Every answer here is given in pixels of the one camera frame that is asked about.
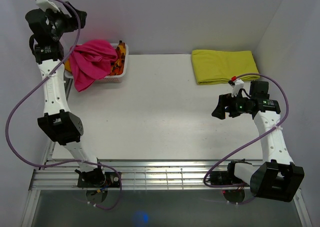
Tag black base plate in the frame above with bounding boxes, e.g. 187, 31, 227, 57
207, 171, 248, 187
76, 171, 120, 189

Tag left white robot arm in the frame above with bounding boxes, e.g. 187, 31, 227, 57
25, 0, 106, 187

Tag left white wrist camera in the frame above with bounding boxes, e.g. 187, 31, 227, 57
35, 0, 61, 13

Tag folded yellow trousers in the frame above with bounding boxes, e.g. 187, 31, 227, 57
191, 49, 259, 85

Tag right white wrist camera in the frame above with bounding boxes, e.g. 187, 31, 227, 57
228, 76, 245, 97

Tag white plastic basket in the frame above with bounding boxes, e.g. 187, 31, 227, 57
64, 40, 129, 91

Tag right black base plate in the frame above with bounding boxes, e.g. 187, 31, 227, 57
207, 171, 248, 187

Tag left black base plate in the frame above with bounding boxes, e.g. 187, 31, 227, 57
76, 171, 120, 189

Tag pink trousers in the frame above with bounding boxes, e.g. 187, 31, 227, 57
69, 39, 118, 92

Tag aluminium frame rail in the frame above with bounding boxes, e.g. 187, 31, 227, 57
21, 159, 313, 227

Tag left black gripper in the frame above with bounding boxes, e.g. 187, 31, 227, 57
40, 2, 86, 41

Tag orange patterned trousers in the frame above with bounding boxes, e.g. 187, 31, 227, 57
64, 41, 126, 76

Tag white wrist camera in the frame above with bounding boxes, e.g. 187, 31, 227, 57
35, 0, 61, 13
228, 76, 245, 97

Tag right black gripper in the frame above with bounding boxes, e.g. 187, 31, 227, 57
211, 90, 251, 120

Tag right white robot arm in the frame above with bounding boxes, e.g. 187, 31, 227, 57
210, 77, 305, 202

